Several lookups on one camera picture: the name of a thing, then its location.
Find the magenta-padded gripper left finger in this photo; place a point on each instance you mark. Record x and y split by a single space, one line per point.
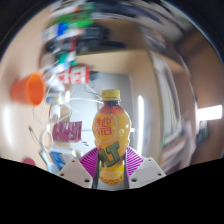
87 163

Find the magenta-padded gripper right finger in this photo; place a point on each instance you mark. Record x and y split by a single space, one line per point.
136 161

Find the yellow drink bottle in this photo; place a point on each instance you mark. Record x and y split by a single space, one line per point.
111 130

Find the blue and white tissue box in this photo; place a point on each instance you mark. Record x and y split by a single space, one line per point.
61 160

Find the magenta packet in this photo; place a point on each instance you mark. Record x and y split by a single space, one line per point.
66 131

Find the flat round red coaster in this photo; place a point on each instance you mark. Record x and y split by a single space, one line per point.
29 161

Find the long white tube light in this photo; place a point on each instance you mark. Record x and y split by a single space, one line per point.
210 112

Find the red and white can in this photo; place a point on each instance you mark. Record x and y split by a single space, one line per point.
75 75

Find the orange plastic cup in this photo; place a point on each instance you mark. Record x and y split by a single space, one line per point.
28 90

